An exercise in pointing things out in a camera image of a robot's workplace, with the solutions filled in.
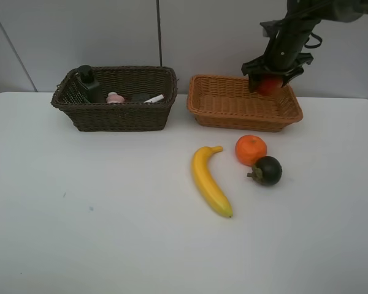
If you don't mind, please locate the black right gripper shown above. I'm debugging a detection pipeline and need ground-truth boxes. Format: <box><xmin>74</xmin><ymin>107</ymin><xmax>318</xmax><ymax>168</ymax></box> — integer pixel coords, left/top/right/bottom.
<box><xmin>242</xmin><ymin>20</ymin><xmax>313</xmax><ymax>92</ymax></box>

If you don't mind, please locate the pink bottle white cap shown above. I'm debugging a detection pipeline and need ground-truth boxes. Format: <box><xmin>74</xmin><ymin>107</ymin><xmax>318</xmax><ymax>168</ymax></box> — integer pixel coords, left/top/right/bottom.
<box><xmin>106</xmin><ymin>92</ymin><xmax>125</xmax><ymax>104</ymax></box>

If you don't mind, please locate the orange wicker basket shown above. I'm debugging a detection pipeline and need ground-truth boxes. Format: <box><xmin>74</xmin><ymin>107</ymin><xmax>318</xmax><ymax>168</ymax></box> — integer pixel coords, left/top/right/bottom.
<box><xmin>186</xmin><ymin>75</ymin><xmax>303</xmax><ymax>132</ymax></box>

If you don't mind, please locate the orange mandarin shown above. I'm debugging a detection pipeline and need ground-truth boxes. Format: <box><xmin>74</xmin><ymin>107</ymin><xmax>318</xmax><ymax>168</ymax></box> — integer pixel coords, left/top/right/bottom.
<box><xmin>235</xmin><ymin>135</ymin><xmax>267</xmax><ymax>167</ymax></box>

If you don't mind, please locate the black plastic bottle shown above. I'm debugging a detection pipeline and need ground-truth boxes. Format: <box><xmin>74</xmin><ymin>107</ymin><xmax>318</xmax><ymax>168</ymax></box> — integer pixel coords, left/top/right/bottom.
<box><xmin>77</xmin><ymin>65</ymin><xmax>105</xmax><ymax>104</ymax></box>

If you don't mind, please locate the black whiteboard eraser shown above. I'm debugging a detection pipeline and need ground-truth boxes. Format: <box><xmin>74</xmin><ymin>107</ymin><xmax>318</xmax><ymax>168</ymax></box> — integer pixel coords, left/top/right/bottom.
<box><xmin>131</xmin><ymin>93</ymin><xmax>150</xmax><ymax>103</ymax></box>

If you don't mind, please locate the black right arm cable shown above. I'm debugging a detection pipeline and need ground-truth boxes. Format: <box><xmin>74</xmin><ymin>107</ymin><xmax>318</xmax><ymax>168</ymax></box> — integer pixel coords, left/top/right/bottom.
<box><xmin>303</xmin><ymin>30</ymin><xmax>323</xmax><ymax>49</ymax></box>

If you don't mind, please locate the red pomegranate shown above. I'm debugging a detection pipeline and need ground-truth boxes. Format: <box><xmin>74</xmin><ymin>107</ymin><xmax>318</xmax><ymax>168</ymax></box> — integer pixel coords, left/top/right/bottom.
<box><xmin>257</xmin><ymin>77</ymin><xmax>283</xmax><ymax>96</ymax></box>

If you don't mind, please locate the white marker pink cap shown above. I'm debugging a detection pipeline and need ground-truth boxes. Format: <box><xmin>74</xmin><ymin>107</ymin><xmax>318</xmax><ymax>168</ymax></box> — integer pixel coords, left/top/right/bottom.
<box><xmin>144</xmin><ymin>94</ymin><xmax>164</xmax><ymax>104</ymax></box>

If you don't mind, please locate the dark purple mangosteen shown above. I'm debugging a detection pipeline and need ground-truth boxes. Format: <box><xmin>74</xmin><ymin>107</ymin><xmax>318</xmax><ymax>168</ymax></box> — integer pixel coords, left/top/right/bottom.
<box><xmin>247</xmin><ymin>156</ymin><xmax>283</xmax><ymax>186</ymax></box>

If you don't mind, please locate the yellow banana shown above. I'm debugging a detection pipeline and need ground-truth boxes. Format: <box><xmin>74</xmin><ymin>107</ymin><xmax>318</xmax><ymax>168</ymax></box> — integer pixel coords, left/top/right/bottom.
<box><xmin>191</xmin><ymin>146</ymin><xmax>233</xmax><ymax>218</ymax></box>

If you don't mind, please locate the dark brown wicker basket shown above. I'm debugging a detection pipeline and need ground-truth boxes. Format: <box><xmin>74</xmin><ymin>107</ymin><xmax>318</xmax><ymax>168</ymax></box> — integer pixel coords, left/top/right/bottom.
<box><xmin>51</xmin><ymin>66</ymin><xmax>177</xmax><ymax>132</ymax></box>

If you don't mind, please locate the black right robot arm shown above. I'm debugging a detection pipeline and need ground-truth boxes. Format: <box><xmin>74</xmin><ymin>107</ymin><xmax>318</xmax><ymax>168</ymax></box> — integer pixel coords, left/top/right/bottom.
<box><xmin>241</xmin><ymin>1</ymin><xmax>368</xmax><ymax>92</ymax></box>

